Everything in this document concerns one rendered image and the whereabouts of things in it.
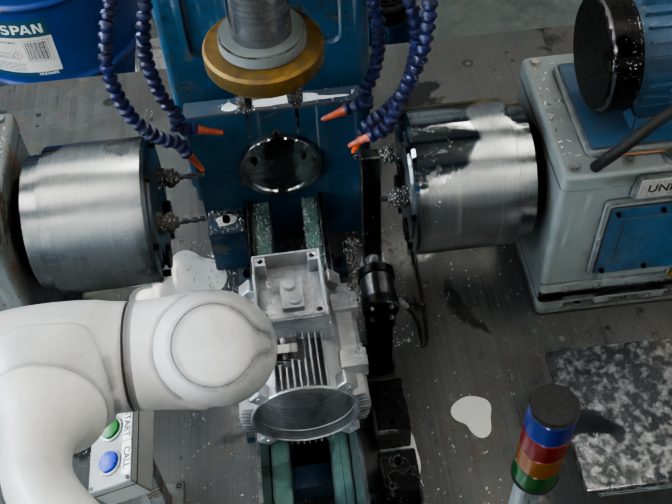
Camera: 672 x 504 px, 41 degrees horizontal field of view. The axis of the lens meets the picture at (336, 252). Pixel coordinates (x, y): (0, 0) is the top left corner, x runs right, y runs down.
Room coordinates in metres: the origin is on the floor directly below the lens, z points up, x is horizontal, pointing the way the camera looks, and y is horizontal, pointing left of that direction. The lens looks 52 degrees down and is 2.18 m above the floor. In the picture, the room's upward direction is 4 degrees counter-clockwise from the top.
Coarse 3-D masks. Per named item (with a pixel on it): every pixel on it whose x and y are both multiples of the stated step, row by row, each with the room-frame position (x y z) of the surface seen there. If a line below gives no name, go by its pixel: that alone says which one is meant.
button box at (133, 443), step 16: (128, 416) 0.61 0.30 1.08; (144, 416) 0.62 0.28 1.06; (128, 432) 0.58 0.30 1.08; (144, 432) 0.60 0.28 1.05; (96, 448) 0.58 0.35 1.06; (112, 448) 0.57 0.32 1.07; (128, 448) 0.56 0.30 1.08; (144, 448) 0.57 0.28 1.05; (96, 464) 0.55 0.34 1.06; (128, 464) 0.54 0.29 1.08; (144, 464) 0.55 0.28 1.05; (96, 480) 0.53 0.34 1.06; (112, 480) 0.52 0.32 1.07; (128, 480) 0.52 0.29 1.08; (144, 480) 0.53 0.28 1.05; (96, 496) 0.51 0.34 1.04; (112, 496) 0.51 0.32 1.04; (128, 496) 0.51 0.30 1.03
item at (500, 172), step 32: (416, 128) 1.04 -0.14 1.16; (448, 128) 1.04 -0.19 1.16; (480, 128) 1.03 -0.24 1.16; (512, 128) 1.03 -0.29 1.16; (384, 160) 1.08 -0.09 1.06; (416, 160) 0.98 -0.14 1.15; (448, 160) 0.98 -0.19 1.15; (480, 160) 0.98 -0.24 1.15; (512, 160) 0.98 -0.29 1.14; (416, 192) 0.95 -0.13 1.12; (448, 192) 0.94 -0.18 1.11; (480, 192) 0.94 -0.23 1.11; (512, 192) 0.94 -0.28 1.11; (416, 224) 0.93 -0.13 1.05; (448, 224) 0.92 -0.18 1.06; (480, 224) 0.92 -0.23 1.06; (512, 224) 0.93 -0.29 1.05
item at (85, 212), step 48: (96, 144) 1.07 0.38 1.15; (144, 144) 1.06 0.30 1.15; (48, 192) 0.97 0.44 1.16; (96, 192) 0.96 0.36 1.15; (144, 192) 0.96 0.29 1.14; (48, 240) 0.91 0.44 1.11; (96, 240) 0.91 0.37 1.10; (144, 240) 0.91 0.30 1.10; (48, 288) 0.91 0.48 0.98; (96, 288) 0.90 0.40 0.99
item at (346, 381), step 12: (324, 276) 0.82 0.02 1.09; (336, 276) 0.82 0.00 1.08; (240, 288) 0.81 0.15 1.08; (252, 288) 0.80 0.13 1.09; (348, 372) 0.65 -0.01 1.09; (336, 384) 0.64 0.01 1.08; (348, 384) 0.63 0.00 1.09; (252, 396) 0.62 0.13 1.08; (264, 396) 0.62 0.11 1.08; (348, 432) 0.63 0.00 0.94
